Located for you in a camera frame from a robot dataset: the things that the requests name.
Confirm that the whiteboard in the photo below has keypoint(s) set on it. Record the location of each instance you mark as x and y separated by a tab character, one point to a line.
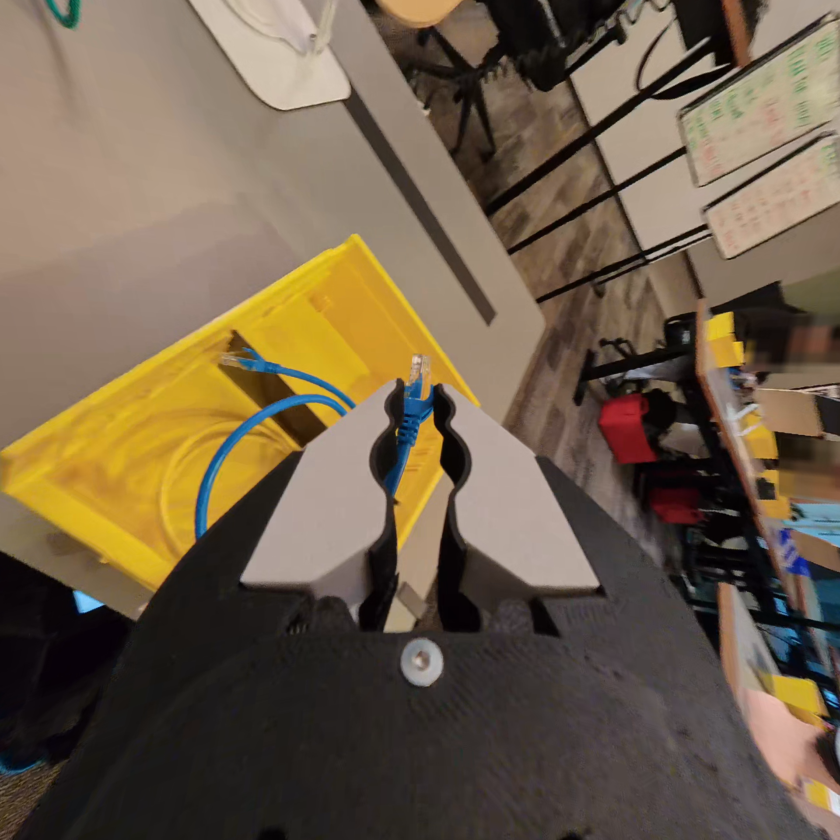
761	98
774	203

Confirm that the yellow plastic bin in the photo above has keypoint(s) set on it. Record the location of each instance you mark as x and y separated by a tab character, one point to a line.
722	341
151	420

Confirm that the white document stand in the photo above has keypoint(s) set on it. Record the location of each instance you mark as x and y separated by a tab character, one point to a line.
289	65

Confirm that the red fabric bag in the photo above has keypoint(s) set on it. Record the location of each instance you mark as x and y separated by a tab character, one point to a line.
627	430
676	505

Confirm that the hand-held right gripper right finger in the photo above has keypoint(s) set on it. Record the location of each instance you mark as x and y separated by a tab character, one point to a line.
518	518

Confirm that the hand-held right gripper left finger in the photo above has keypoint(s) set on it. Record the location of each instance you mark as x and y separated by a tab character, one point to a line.
321	512

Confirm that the wooden desk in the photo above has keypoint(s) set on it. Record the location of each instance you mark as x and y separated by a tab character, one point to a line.
768	728

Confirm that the black office chair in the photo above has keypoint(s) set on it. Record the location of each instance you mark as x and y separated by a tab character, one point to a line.
525	39

